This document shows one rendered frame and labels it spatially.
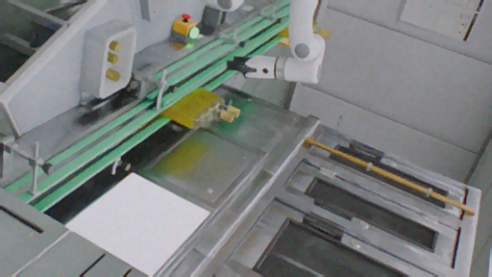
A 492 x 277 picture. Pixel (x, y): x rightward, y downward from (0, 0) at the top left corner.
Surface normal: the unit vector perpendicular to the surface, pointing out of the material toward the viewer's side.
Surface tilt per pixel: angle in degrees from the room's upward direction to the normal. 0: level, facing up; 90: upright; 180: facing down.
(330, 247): 90
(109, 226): 90
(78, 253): 90
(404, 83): 90
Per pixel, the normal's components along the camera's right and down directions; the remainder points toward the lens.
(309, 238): 0.18, -0.86
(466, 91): -0.50, 0.34
